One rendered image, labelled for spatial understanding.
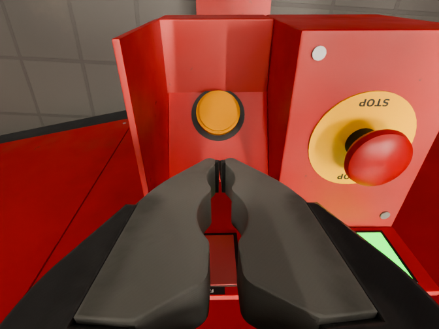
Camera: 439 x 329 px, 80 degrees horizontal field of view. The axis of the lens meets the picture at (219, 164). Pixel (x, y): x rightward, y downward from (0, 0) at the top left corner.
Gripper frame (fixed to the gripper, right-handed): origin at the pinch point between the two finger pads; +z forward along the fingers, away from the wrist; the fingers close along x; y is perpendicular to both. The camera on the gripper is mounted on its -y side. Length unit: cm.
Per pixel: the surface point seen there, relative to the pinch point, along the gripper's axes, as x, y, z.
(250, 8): 10, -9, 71
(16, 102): -72, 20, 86
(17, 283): -29.2, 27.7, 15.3
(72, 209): -28.2, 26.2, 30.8
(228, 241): 0.8, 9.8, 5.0
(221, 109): 0.4, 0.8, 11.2
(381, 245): 13.0, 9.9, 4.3
